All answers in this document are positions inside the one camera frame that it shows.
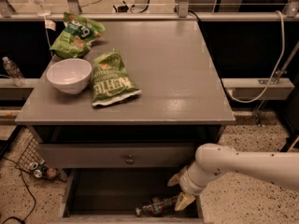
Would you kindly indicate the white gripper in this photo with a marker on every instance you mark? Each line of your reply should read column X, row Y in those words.
column 186, row 181

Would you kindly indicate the clear plastic water bottle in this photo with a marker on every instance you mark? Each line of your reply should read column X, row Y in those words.
column 156, row 206

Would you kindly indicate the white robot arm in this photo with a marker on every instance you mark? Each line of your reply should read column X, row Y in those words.
column 211, row 161

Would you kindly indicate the closed grey top drawer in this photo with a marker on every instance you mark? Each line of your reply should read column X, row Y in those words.
column 133, row 155

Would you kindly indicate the grey wooden drawer cabinet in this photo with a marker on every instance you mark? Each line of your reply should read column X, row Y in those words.
column 182, row 99

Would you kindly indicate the open grey middle drawer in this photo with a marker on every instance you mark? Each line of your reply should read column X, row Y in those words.
column 111, row 195

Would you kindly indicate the clear bottle on ledge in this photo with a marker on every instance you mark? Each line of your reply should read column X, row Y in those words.
column 14, row 72

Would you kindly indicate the wheeled black cart base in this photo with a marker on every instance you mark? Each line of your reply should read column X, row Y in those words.
column 290, row 143

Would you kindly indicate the green kettle chips bag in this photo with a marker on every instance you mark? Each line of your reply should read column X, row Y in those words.
column 111, row 82

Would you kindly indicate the soda can right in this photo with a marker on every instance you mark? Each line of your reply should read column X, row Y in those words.
column 38, row 173

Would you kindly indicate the soda can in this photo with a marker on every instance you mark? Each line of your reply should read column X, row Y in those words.
column 38, row 173
column 33, row 166

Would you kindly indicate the soda can left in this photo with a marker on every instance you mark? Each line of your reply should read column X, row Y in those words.
column 33, row 166

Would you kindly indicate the white ceramic bowl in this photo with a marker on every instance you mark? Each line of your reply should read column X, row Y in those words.
column 70, row 76

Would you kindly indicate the green snack bag rear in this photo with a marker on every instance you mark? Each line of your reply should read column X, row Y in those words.
column 75, row 40

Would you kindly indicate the black power adapter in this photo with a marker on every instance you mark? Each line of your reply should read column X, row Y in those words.
column 123, row 8

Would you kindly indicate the wire basket on floor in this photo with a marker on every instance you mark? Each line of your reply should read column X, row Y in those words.
column 30, row 154

